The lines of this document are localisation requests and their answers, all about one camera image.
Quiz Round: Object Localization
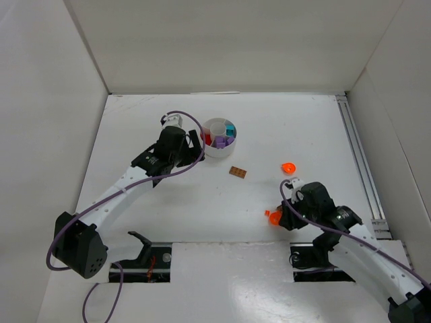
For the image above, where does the red lego brick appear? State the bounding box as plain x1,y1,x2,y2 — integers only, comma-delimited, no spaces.
201,133,213,146

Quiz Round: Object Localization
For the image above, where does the orange round lego dish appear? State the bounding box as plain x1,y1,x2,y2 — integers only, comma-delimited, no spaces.
269,211,282,225

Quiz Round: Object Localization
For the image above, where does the orange round lego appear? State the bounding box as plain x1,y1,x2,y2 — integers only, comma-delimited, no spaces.
281,162,296,175

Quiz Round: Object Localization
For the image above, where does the white round divided container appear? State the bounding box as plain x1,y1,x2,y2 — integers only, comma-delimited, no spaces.
200,118,237,158

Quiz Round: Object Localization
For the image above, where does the purple printed lego brick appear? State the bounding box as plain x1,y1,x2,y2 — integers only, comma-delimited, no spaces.
224,137,235,147

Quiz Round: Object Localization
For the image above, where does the teal lego brick pair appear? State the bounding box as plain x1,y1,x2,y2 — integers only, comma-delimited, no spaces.
226,124,235,137

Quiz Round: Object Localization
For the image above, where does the tan lego plate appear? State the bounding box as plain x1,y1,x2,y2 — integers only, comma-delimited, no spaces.
229,166,247,179

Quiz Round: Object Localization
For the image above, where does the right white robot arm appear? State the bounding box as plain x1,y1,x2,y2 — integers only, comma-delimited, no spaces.
278,178,430,322

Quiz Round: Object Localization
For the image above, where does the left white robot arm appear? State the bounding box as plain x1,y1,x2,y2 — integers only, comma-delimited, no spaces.
47,126,204,279

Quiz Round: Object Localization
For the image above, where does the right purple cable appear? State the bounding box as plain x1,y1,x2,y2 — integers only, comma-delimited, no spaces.
279,178,431,290

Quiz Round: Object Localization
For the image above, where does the purple cable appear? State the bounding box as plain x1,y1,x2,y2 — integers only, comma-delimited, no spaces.
279,178,431,290
46,110,206,323

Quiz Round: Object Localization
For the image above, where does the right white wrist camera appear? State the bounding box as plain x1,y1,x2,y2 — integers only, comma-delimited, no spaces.
285,177,305,204

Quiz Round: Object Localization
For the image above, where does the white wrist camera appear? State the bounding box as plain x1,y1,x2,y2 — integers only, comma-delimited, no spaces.
285,177,305,204
161,114,183,129

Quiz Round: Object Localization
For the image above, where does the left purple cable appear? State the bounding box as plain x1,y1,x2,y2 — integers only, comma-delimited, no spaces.
46,110,206,323

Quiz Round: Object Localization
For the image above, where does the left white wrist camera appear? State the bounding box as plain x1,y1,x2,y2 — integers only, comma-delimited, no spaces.
161,114,183,129

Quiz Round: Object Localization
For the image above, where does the aluminium rail right side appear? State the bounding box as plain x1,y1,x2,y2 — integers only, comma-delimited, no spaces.
335,95,393,240

